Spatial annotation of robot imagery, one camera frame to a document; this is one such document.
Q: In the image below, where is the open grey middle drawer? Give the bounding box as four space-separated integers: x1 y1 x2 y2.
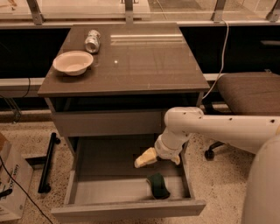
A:
52 134 206 223

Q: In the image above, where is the black metal stand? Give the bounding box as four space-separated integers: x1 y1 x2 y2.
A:
26 132 60 193

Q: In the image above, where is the metal window railing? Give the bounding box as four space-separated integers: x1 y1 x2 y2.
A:
0 0 280 27

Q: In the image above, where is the white cardboard box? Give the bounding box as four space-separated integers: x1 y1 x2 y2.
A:
0 134 33 221

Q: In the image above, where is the green sponge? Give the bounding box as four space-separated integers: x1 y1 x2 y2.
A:
147 173 171 200

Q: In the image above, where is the grey drawer cabinet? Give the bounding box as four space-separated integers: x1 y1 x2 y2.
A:
38 23 210 224

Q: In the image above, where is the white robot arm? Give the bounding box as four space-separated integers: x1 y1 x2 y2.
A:
135 107 280 224

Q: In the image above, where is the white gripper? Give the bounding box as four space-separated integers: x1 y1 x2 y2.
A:
134 136 181 168

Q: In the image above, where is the closed grey top drawer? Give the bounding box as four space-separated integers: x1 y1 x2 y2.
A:
52 110 165 137

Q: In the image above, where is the white paper bowl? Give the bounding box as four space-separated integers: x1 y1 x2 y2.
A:
52 51 94 76

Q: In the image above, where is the silver soda can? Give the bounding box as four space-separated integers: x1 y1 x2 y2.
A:
84 30 101 53

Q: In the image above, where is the white cable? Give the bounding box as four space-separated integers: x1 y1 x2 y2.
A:
201 19 230 101

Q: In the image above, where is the black cable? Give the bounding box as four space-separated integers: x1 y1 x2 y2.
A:
0 156 54 224

